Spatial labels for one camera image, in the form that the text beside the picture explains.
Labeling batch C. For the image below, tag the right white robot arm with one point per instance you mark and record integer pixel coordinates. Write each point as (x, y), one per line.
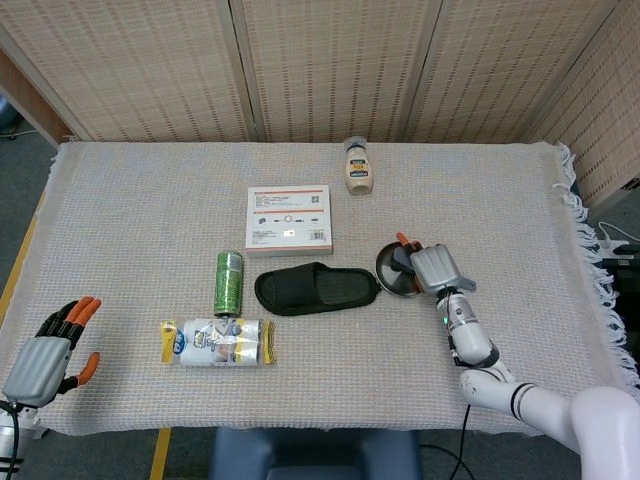
(465, 330)

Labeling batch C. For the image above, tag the round stainless steel plate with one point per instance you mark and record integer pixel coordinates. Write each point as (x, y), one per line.
(392, 280)

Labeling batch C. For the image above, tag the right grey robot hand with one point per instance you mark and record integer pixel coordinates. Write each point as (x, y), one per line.
(437, 267)

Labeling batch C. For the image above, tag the pack of white bag rolls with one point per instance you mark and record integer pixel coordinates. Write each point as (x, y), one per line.
(220, 342)

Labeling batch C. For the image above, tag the green drink can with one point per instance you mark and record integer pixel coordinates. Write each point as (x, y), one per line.
(229, 285)

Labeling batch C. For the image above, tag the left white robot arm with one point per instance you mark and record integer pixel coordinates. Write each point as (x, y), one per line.
(7, 435)

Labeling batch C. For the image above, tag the cream sauce squeeze bottle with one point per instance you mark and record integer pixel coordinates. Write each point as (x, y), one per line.
(358, 175)

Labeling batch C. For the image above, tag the woven bamboo screen panel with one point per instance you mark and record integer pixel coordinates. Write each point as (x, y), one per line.
(610, 125)
(140, 65)
(340, 65)
(500, 65)
(30, 105)

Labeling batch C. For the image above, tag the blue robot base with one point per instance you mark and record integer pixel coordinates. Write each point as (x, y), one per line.
(300, 452)

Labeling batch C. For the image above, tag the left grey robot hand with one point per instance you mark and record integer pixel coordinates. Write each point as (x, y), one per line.
(37, 365)

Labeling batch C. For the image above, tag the white power strip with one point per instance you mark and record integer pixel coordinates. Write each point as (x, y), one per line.
(617, 247)

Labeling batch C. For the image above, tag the white box with orange stripes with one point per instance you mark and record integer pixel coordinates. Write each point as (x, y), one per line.
(290, 220)

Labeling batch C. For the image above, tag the black rubber slipper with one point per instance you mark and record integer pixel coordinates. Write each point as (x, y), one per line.
(320, 290)

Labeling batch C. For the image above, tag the beige woven tablecloth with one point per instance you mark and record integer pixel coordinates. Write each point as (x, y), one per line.
(150, 225)

